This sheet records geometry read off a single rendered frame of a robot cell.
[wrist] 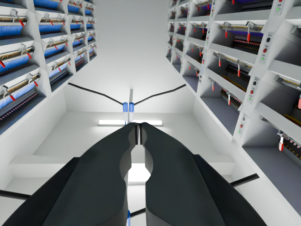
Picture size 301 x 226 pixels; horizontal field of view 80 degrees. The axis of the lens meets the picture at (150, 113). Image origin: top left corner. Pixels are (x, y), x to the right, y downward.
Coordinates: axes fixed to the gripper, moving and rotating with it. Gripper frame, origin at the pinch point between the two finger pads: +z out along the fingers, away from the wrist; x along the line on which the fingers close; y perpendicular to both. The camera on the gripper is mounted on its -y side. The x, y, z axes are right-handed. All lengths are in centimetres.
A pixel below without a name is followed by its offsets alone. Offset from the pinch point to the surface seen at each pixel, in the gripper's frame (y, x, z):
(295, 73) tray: 11, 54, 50
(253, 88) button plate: 22, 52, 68
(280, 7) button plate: -10, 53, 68
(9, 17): -7, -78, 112
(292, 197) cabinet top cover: 52, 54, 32
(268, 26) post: -4, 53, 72
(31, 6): -13, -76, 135
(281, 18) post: -7, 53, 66
